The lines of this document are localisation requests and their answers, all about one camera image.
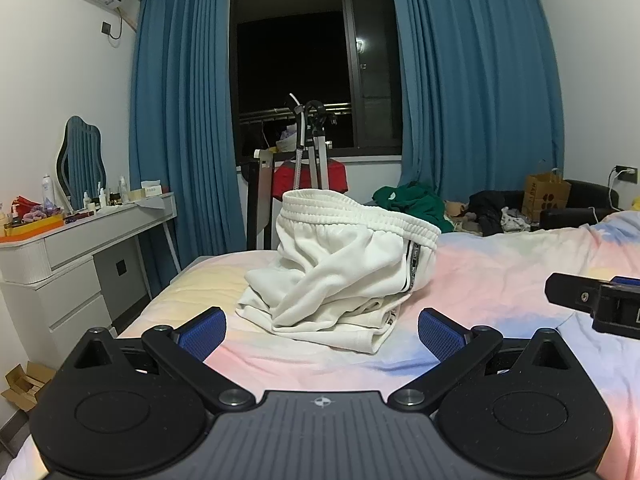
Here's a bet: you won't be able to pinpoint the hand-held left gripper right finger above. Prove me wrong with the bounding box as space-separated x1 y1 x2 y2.
388 307 577 414

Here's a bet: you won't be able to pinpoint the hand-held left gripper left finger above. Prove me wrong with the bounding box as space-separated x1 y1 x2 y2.
64 306 256 411

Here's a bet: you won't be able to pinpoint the white pants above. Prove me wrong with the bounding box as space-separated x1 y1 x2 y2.
236 189 442 356

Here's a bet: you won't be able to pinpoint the pastel bedsheet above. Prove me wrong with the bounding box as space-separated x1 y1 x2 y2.
0 208 640 480

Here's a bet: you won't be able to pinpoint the black sofa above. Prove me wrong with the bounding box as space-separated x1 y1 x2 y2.
530 179 624 234

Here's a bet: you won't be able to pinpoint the white patterned clothing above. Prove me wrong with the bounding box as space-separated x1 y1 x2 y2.
500 207 532 234

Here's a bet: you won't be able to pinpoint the brown paper bag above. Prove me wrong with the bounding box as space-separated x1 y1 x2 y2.
521 169 572 224

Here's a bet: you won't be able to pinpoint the black clothing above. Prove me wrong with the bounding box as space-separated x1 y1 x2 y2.
467 190 527 237

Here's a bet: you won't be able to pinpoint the green garment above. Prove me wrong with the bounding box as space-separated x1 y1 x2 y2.
372 181 454 234

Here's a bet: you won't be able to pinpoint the tissue box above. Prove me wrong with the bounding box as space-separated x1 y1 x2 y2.
129 180 164 204

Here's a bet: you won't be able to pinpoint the white vanity desk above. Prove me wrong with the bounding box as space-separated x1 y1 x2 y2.
0 191 180 350

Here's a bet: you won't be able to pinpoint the red garment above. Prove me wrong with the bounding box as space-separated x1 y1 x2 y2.
272 157 350 199

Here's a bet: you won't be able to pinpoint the cardboard box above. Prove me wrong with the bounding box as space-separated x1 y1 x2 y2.
0 361 57 414

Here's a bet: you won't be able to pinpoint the orange tray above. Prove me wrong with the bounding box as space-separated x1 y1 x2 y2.
0 212 66 244

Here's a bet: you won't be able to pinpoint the white plastic bag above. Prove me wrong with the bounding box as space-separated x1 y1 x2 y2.
276 129 301 154

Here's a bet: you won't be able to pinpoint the wavy vanity mirror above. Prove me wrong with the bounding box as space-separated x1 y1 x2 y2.
55 115 108 211

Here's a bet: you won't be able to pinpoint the blue curtain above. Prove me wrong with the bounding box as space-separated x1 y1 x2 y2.
128 0 249 286
388 0 567 202

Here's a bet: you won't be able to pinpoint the silver tripod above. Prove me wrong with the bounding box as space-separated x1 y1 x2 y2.
285 93 342 194

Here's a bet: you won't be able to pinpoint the dark window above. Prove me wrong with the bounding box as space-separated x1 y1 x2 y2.
227 0 405 162

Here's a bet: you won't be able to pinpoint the white charger cable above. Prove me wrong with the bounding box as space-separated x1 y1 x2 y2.
589 167 622 224

